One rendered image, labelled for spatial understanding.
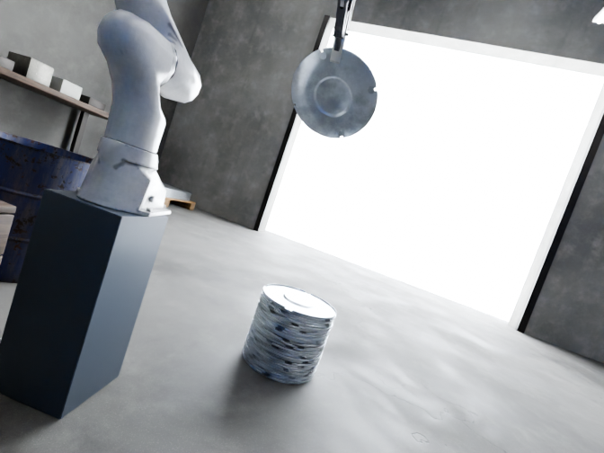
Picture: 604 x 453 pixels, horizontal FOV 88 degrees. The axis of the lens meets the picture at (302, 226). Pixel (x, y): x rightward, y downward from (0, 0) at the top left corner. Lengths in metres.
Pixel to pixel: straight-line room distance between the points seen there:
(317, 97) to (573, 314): 4.35
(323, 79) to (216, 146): 4.30
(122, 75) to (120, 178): 0.21
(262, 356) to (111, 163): 0.76
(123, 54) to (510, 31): 4.93
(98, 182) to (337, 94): 0.73
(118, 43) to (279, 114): 4.33
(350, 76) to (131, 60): 0.61
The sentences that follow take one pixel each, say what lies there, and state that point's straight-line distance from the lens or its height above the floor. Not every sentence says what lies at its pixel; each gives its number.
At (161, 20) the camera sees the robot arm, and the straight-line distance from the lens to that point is 0.89.
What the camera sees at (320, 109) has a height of 0.92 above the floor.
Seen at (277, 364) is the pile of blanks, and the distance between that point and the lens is 1.14.
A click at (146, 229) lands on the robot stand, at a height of 0.42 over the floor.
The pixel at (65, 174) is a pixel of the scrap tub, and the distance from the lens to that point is 1.40.
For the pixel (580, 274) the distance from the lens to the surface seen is 4.94.
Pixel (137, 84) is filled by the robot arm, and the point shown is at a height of 0.71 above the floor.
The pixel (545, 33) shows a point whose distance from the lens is 5.38.
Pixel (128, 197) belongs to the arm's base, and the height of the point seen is 0.48.
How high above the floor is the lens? 0.59
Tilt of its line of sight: 4 degrees down
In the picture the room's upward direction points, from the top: 19 degrees clockwise
